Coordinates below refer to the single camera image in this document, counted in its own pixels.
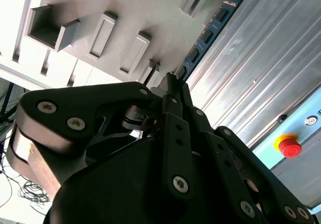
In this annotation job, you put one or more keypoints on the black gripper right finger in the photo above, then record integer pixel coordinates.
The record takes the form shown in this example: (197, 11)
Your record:
(233, 163)

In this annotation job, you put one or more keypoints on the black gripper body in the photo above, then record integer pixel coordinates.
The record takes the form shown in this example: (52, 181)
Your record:
(113, 196)

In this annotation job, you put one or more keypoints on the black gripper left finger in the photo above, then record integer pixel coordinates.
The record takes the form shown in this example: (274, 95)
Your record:
(57, 101)

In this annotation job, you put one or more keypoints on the blue RAM stick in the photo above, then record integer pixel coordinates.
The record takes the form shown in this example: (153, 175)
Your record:
(208, 35)

